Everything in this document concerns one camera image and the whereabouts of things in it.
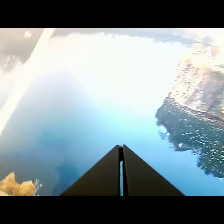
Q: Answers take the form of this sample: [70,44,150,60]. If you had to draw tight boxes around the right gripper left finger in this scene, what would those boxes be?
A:
[61,144,122,197]

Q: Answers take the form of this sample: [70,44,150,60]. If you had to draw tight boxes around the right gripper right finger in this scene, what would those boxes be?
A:
[122,143,185,197]

